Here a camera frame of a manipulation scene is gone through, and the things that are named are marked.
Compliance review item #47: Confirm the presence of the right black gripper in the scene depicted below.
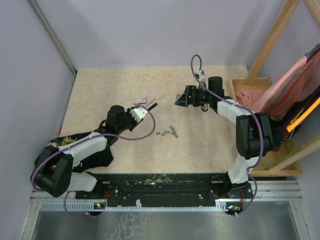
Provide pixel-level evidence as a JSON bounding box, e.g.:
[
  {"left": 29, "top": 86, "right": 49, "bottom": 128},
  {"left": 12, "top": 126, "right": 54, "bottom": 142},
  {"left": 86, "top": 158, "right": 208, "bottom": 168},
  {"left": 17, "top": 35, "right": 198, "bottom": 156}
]
[{"left": 175, "top": 85, "right": 213, "bottom": 108}]

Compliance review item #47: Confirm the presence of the black silver stapler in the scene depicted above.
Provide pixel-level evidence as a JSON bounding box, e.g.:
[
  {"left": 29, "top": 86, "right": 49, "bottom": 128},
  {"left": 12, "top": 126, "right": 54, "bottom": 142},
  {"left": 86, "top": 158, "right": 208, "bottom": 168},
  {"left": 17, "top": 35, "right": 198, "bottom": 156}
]
[{"left": 145, "top": 98, "right": 157, "bottom": 110}]

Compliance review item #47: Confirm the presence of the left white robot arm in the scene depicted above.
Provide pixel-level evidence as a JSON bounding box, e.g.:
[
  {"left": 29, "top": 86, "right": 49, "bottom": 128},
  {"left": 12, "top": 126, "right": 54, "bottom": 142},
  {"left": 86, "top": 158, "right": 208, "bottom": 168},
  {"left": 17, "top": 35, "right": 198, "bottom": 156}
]
[{"left": 30, "top": 100, "right": 158, "bottom": 199}]

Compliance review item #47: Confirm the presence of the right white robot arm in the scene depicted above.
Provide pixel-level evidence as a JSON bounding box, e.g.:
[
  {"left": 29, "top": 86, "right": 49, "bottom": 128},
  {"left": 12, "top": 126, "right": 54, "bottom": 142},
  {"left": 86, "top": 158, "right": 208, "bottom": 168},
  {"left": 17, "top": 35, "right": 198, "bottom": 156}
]
[{"left": 174, "top": 76, "right": 274, "bottom": 198}]

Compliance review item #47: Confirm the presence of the red staple box sleeve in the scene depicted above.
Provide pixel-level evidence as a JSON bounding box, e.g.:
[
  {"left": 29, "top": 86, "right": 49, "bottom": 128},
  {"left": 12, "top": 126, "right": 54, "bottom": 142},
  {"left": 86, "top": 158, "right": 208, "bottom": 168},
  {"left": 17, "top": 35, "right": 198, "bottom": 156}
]
[{"left": 133, "top": 97, "right": 147, "bottom": 105}]

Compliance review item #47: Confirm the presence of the black floral t-shirt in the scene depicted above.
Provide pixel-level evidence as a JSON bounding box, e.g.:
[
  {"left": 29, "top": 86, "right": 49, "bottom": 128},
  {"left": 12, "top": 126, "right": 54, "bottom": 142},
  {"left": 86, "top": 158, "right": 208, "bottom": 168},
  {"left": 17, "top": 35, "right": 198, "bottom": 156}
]
[{"left": 34, "top": 132, "right": 114, "bottom": 173}]

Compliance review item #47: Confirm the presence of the dark navy garment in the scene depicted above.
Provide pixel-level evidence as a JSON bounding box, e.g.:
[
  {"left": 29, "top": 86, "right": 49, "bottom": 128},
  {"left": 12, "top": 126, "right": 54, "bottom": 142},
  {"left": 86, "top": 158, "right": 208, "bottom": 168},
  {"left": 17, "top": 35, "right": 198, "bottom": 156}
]
[{"left": 270, "top": 92, "right": 320, "bottom": 152}]

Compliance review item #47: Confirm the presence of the pink cloth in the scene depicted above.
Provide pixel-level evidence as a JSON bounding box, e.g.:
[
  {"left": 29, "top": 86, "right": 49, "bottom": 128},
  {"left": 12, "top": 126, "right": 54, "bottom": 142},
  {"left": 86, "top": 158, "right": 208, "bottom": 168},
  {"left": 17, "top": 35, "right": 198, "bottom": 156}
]
[{"left": 235, "top": 44, "right": 320, "bottom": 115}]

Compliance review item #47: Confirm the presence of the wooden tray box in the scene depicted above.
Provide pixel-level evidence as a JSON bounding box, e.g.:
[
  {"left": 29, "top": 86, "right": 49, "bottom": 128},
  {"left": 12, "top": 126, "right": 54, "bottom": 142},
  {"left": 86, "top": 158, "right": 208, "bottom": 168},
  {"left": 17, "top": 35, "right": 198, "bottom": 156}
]
[{"left": 228, "top": 77, "right": 302, "bottom": 177}]

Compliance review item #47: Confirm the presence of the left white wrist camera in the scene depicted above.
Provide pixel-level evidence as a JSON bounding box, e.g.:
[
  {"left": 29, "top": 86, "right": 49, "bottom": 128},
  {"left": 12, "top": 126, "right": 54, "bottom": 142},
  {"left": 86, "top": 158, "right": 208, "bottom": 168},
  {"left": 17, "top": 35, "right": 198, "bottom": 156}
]
[{"left": 130, "top": 106, "right": 148, "bottom": 123}]

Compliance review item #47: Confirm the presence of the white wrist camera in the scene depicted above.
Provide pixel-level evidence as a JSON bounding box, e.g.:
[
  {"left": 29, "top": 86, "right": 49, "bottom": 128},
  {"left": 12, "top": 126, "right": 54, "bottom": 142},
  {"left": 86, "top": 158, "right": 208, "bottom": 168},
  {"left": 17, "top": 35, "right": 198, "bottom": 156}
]
[
  {"left": 130, "top": 106, "right": 148, "bottom": 123},
  {"left": 195, "top": 70, "right": 207, "bottom": 89}
]

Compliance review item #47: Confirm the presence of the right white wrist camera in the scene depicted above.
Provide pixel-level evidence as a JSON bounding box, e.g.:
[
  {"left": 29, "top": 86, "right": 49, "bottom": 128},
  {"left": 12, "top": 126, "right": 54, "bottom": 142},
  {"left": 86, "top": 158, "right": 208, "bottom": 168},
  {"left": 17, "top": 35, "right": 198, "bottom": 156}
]
[{"left": 195, "top": 70, "right": 207, "bottom": 89}]

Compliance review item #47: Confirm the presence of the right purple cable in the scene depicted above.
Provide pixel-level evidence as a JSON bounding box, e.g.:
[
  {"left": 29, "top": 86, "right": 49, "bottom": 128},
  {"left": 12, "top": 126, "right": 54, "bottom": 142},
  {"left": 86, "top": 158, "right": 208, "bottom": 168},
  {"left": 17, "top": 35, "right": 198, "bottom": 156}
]
[{"left": 191, "top": 54, "right": 266, "bottom": 217}]

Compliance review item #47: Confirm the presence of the purple cable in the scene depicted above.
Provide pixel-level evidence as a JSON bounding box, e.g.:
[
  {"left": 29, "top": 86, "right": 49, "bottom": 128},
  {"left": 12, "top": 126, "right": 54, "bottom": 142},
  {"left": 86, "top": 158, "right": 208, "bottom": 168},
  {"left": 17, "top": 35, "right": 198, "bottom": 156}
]
[
  {"left": 191, "top": 54, "right": 266, "bottom": 217},
  {"left": 30, "top": 107, "right": 156, "bottom": 220}
]

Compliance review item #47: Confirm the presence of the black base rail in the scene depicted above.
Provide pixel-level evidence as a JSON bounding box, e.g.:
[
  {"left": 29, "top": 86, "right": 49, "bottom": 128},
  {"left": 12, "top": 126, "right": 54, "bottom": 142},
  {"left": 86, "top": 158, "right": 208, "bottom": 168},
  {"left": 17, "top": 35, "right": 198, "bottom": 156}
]
[{"left": 75, "top": 173, "right": 253, "bottom": 208}]

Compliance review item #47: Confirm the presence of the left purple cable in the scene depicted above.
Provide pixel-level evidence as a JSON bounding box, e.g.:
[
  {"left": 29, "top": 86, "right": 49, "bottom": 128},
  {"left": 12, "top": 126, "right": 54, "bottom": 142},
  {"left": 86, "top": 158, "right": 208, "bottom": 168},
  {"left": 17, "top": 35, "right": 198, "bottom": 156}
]
[{"left": 30, "top": 107, "right": 156, "bottom": 220}]

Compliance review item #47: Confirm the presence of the wooden rack frame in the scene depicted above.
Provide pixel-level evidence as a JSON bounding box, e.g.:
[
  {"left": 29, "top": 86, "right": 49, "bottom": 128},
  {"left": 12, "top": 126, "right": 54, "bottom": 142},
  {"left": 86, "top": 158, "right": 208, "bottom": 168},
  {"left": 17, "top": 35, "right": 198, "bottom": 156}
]
[{"left": 245, "top": 0, "right": 320, "bottom": 170}]

